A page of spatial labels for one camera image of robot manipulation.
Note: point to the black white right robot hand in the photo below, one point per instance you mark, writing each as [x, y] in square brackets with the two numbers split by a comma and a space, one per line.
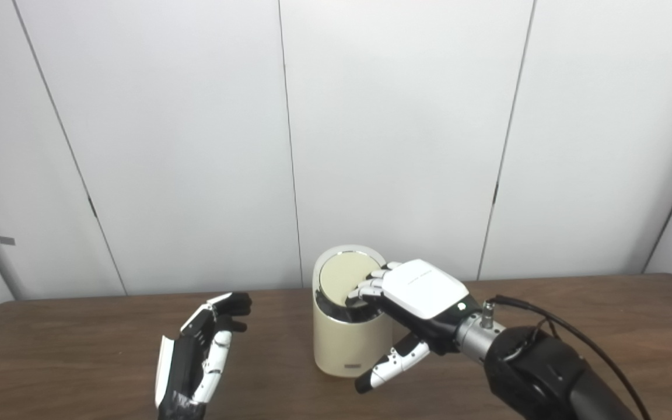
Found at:
[423, 289]

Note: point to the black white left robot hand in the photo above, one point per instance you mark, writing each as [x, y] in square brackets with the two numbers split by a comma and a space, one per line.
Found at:
[187, 361]

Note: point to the cream-colored lidded bin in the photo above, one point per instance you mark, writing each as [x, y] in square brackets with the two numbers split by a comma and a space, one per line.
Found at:
[342, 344]

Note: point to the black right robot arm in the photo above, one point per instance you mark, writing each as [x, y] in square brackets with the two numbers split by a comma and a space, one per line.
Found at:
[540, 373]

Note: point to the black wall panel clip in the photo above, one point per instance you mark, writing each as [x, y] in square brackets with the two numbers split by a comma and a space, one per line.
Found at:
[92, 207]
[494, 193]

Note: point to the small grey wall tag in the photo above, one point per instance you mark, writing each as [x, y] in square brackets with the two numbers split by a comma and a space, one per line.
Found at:
[7, 240]

